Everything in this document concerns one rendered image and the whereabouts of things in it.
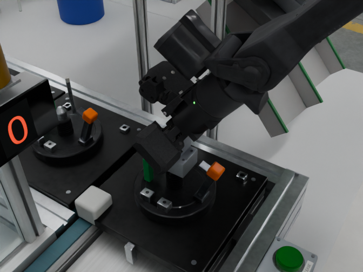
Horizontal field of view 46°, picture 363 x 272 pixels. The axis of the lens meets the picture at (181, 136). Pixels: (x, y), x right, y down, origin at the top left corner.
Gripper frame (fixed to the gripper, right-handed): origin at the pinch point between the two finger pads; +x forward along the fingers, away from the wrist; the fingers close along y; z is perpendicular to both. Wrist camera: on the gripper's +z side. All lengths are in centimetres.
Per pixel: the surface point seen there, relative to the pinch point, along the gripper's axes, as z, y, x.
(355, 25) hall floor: -44, -292, 103
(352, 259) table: -38.7, -12.5, 0.2
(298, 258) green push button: -26.4, 0.8, -4.5
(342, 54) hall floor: -48, -242, 100
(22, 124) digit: 12.9, 18.2, -3.2
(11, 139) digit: 12.4, 20.1, -2.6
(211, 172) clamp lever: -8.3, 0.8, -2.6
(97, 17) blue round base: 43, -59, 61
